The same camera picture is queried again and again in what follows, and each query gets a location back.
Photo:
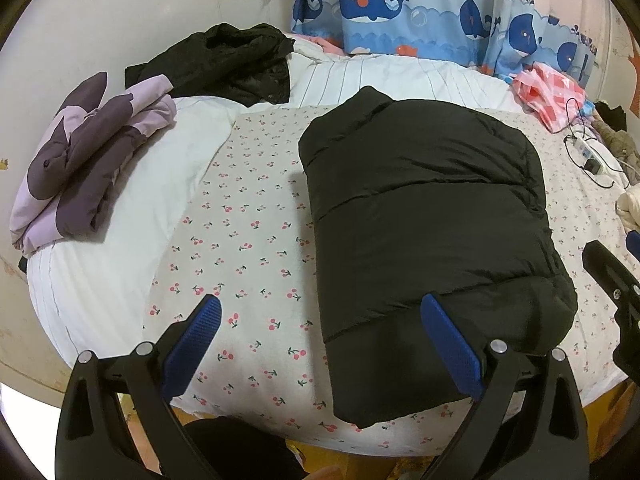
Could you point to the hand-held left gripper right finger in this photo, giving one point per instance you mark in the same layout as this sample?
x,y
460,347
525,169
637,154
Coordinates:
x,y
452,345

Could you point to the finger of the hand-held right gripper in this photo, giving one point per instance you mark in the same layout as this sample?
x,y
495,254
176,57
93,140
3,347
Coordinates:
x,y
634,239
607,270

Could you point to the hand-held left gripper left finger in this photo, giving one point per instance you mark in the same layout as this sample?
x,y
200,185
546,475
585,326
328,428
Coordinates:
x,y
192,345

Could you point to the black puffer jacket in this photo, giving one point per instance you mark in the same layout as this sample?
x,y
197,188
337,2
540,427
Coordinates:
x,y
425,210

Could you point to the cream cloth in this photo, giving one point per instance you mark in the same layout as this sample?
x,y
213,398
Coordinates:
x,y
629,212

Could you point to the beige fleece garment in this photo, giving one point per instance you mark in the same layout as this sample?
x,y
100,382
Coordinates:
x,y
622,150

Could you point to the cherry print bed sheet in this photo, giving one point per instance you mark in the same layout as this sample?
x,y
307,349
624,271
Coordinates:
x,y
250,260

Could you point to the dark cloth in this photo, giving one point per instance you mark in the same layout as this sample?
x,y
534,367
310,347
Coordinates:
x,y
611,115

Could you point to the white striped duvet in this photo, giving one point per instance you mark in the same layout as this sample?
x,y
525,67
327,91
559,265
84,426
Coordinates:
x,y
125,210

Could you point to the pink checked cloth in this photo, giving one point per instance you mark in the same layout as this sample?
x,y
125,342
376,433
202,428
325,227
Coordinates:
x,y
547,92

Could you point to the purple two-tone jacket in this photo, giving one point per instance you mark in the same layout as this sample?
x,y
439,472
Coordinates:
x,y
90,160

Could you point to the crumpled black jacket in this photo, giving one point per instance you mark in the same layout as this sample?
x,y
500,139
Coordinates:
x,y
225,55

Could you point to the pale padded headboard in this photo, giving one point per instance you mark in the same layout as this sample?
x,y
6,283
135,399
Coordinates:
x,y
150,25

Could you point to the whale print curtain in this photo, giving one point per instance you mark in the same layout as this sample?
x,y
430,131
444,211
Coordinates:
x,y
400,5

